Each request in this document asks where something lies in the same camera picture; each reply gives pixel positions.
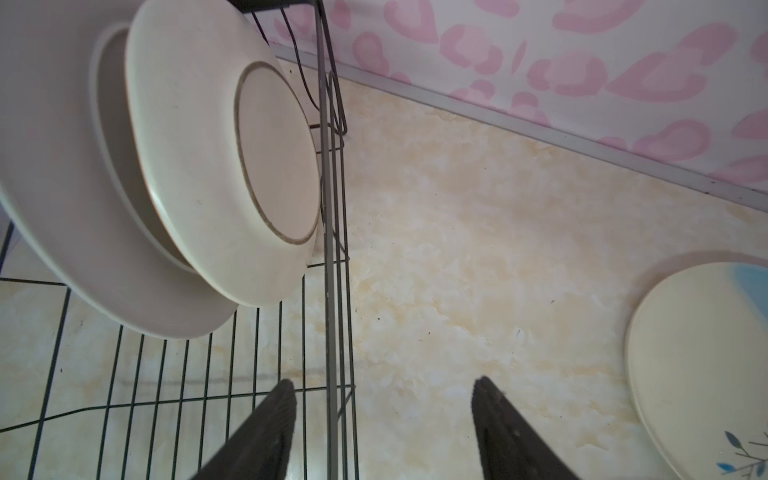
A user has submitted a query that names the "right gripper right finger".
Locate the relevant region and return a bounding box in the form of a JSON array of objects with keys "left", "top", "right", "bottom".
[{"left": 471, "top": 376, "right": 578, "bottom": 480}]

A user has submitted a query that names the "cream blue plate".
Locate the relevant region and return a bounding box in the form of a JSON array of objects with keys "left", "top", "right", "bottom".
[{"left": 625, "top": 262, "right": 767, "bottom": 479}]

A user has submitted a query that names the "white green-rimmed plate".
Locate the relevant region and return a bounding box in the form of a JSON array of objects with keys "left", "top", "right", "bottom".
[{"left": 1, "top": 1, "right": 237, "bottom": 339}]

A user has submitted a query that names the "black wire dish rack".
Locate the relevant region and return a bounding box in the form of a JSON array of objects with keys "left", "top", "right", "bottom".
[{"left": 0, "top": 0, "right": 361, "bottom": 480}]

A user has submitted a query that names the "star patterned plate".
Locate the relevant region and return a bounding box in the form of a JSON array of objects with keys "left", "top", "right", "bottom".
[{"left": 125, "top": 1, "right": 321, "bottom": 306}]

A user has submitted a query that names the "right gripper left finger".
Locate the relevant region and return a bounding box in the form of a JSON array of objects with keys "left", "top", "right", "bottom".
[{"left": 193, "top": 379, "right": 297, "bottom": 480}]

